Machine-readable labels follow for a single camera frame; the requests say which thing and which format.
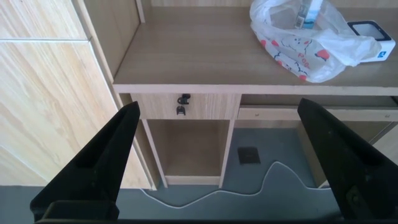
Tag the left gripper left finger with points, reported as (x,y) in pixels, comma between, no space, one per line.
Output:
(93,177)

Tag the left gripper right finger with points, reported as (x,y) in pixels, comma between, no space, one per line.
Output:
(351,168)

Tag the printed white plastic bag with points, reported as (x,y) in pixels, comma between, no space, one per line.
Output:
(306,46)

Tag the white barcode scanner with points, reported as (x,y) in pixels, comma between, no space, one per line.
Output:
(374,40)

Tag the wooden keyboard tray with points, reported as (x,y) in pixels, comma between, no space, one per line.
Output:
(317,113)

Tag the black floor socket plate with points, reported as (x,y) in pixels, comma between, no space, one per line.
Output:
(248,155)

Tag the wooden drawer with keys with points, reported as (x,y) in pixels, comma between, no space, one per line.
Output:
(189,106)

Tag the blue and white carton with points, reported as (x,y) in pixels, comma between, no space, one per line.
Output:
(308,14)

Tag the wooden counter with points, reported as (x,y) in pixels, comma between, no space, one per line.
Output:
(199,53)

